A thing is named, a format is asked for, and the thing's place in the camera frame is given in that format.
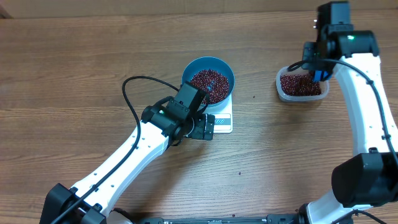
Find blue plastic scoop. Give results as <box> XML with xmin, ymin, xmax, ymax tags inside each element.
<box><xmin>313</xmin><ymin>70</ymin><xmax>331</xmax><ymax>83</ymax></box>

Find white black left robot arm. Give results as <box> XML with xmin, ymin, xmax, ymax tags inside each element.
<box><xmin>40</xmin><ymin>82</ymin><xmax>215</xmax><ymax>224</ymax></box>

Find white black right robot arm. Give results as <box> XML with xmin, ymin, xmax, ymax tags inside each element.
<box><xmin>289</xmin><ymin>1</ymin><xmax>397</xmax><ymax>223</ymax></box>

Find white digital kitchen scale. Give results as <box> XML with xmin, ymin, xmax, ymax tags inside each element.
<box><xmin>205</xmin><ymin>95</ymin><xmax>233</xmax><ymax>134</ymax></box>

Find teal blue bowl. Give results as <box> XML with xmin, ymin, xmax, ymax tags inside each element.
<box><xmin>182</xmin><ymin>56</ymin><xmax>235</xmax><ymax>108</ymax></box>

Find clear plastic food container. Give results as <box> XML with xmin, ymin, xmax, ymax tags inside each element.
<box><xmin>275</xmin><ymin>67</ymin><xmax>330</xmax><ymax>103</ymax></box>

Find red adzuki beans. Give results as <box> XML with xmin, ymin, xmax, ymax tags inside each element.
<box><xmin>190</xmin><ymin>69</ymin><xmax>323</xmax><ymax>105</ymax></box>

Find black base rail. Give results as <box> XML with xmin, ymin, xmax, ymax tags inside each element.
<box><xmin>131</xmin><ymin>213</ymin><xmax>309</xmax><ymax>224</ymax></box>

